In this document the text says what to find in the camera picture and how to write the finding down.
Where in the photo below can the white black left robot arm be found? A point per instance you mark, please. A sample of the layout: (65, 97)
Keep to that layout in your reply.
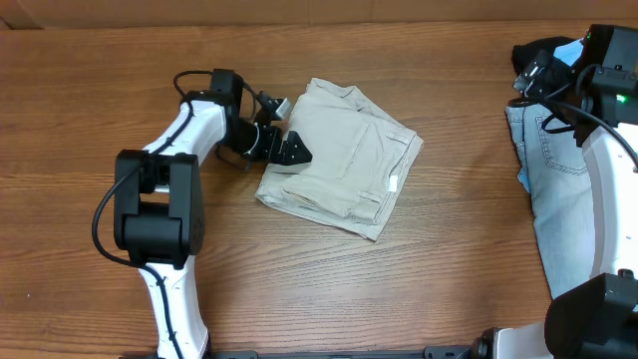
(158, 202)

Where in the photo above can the light blue denim jeans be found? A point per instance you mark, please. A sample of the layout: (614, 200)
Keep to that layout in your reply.
(555, 175)

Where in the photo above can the beige khaki shorts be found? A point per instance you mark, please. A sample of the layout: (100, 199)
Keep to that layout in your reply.
(361, 158)

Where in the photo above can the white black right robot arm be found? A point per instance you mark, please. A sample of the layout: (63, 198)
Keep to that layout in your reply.
(574, 125)

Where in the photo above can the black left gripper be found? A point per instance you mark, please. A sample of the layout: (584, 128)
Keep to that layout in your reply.
(274, 145)

